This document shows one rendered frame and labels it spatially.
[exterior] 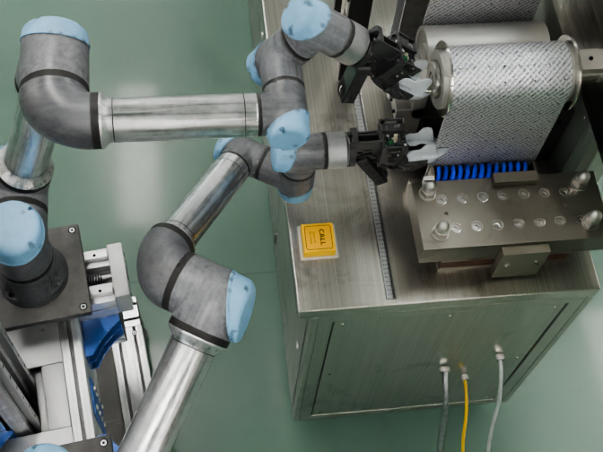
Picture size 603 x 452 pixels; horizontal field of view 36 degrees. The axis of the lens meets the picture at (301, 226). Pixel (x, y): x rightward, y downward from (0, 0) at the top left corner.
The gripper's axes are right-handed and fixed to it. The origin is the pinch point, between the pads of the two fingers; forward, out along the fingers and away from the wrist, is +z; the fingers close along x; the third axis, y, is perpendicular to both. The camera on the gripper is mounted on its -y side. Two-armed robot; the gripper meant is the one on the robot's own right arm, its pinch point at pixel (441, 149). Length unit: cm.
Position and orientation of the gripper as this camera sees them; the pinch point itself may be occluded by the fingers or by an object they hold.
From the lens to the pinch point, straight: 195.0
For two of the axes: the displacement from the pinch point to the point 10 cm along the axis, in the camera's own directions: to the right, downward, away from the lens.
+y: 0.6, -4.7, -8.8
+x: -1.1, -8.8, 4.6
